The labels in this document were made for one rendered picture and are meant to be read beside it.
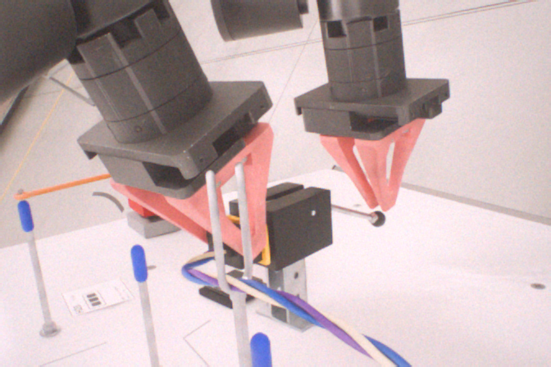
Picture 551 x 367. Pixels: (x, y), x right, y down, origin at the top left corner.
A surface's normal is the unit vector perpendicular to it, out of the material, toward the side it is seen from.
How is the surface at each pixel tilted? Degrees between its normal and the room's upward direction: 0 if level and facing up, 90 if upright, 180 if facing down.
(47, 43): 133
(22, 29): 117
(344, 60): 52
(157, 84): 89
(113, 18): 87
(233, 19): 84
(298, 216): 99
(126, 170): 65
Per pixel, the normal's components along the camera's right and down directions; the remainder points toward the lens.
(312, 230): 0.71, 0.14
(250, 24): 0.03, 0.83
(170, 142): -0.36, -0.77
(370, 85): -0.03, 0.40
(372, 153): -0.57, 0.70
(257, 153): 0.80, 0.40
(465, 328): -0.07, -0.96
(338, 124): -0.69, 0.40
